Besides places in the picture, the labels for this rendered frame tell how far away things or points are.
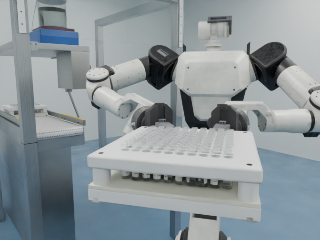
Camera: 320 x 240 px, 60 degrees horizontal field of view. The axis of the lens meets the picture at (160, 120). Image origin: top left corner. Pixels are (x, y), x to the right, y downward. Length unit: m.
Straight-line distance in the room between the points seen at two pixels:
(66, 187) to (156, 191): 1.43
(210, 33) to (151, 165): 0.78
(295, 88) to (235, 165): 0.65
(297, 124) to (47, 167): 1.33
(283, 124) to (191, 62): 0.39
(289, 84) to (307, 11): 3.63
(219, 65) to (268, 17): 3.91
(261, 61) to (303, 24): 3.56
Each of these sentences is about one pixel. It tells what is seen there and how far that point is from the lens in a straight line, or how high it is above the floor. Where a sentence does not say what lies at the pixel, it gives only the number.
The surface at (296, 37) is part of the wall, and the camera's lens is 4.62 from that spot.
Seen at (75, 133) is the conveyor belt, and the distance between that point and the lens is 1.60.
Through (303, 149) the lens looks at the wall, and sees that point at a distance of 4.61.
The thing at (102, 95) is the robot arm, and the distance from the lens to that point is 0.93.
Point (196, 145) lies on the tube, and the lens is 0.43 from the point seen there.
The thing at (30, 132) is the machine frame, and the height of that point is 0.93.
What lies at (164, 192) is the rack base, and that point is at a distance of 0.40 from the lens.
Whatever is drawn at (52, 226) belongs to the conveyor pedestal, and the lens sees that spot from 1.87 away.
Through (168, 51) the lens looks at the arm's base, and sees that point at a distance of 1.13.
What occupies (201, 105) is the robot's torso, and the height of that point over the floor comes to 1.08.
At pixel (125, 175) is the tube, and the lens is 0.45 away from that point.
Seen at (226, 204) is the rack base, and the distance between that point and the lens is 0.39.
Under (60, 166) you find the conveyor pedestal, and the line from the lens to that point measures 1.75.
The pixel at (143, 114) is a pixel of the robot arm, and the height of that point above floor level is 1.09.
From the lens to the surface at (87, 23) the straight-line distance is 1.54.
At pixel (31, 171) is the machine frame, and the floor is 0.74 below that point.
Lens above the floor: 1.19
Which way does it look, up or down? 9 degrees down
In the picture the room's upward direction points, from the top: straight up
